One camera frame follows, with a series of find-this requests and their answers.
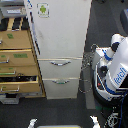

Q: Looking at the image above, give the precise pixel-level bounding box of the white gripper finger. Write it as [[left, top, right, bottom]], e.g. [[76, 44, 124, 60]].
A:
[[90, 116, 100, 128], [28, 119, 38, 128]]

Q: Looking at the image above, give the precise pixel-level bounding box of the white fridge door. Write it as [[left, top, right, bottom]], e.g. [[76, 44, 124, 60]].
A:
[[24, 0, 92, 60]]

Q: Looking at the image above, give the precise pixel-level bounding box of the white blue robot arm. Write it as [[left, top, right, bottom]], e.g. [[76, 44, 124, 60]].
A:
[[37, 34, 128, 106]]

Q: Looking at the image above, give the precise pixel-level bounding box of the wooden drawer cabinet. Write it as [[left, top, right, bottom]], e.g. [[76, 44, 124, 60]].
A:
[[0, 17, 45, 97]]

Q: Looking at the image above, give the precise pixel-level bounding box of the white refrigerator body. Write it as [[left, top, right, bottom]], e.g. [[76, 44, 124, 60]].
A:
[[24, 0, 92, 99]]

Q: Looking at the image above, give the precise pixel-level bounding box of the grey box on cabinet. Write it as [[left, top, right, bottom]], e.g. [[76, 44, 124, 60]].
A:
[[0, 6, 26, 17]]

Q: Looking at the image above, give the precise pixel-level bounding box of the green android sticker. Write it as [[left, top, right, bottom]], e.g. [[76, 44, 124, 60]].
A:
[[37, 3, 49, 18]]

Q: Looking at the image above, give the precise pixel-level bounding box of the grey cables bundle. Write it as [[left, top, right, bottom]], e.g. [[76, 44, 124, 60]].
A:
[[78, 43, 100, 94]]

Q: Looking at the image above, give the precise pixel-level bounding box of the lower fridge drawer handle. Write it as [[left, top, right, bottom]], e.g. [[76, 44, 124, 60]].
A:
[[52, 79, 70, 84]]

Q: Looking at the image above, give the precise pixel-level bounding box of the fridge drawer handle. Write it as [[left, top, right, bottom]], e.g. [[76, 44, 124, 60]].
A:
[[50, 61, 71, 66], [52, 79, 70, 84]]

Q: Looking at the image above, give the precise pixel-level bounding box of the upper fridge drawer handle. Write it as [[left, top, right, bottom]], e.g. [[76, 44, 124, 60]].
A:
[[50, 61, 71, 66]]

